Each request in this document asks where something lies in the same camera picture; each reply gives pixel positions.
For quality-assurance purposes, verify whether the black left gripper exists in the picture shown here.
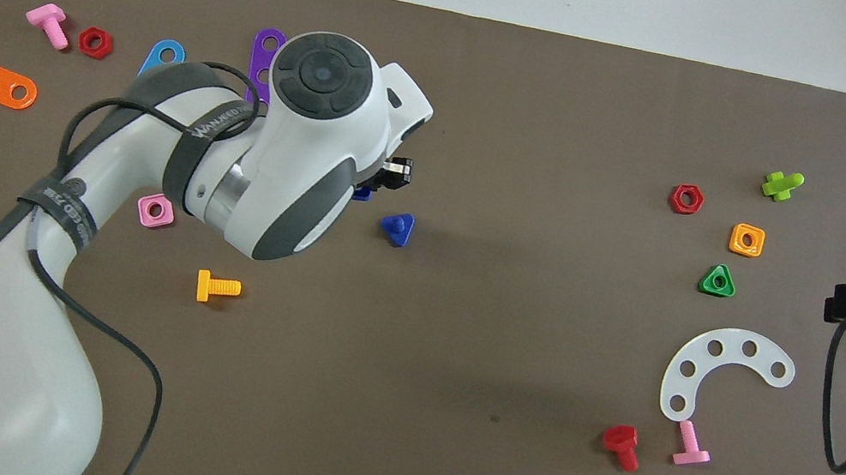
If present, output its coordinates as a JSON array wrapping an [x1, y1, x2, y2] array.
[[355, 149, 416, 197]]

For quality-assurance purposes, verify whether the brown table mat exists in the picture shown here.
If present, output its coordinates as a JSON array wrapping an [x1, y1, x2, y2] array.
[[0, 0, 846, 475]]

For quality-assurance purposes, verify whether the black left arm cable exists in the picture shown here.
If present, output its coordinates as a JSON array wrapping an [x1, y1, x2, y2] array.
[[0, 35, 270, 475]]

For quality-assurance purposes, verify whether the purple four-hole strip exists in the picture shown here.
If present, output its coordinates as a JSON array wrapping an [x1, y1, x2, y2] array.
[[243, 26, 291, 108]]

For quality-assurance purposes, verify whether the blue triangle-head bolt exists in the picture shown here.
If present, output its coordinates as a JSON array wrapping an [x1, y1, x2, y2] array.
[[377, 208, 417, 250]]

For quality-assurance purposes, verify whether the red plastic bolt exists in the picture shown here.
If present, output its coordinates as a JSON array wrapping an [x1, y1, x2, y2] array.
[[597, 421, 646, 474]]

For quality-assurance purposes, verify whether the green triangle nut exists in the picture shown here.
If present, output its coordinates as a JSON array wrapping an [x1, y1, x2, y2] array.
[[697, 261, 741, 300]]

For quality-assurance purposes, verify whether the orange square nut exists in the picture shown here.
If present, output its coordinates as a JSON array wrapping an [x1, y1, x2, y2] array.
[[727, 222, 767, 260]]

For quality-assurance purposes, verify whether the orange plastic bolt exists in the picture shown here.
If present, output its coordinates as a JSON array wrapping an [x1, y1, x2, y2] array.
[[194, 268, 243, 310]]

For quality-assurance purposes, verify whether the pink square nut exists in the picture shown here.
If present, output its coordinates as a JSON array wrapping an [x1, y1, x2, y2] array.
[[134, 189, 180, 232]]

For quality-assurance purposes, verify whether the red hexagon nut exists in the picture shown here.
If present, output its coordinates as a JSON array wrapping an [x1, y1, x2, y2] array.
[[667, 182, 706, 218], [76, 24, 117, 61]]

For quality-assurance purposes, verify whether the white curved five-hole plate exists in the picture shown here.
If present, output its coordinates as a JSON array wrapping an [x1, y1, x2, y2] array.
[[655, 317, 801, 441]]

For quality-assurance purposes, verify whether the lime green cross-head bolt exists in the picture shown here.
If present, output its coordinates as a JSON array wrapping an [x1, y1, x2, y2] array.
[[759, 166, 807, 206]]

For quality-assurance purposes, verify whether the blue two-hole strip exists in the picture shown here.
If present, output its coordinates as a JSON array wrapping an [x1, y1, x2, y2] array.
[[136, 35, 189, 84]]

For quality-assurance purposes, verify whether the pink plastic bolt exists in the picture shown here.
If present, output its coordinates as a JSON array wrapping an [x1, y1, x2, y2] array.
[[670, 418, 717, 472], [21, 0, 76, 52]]

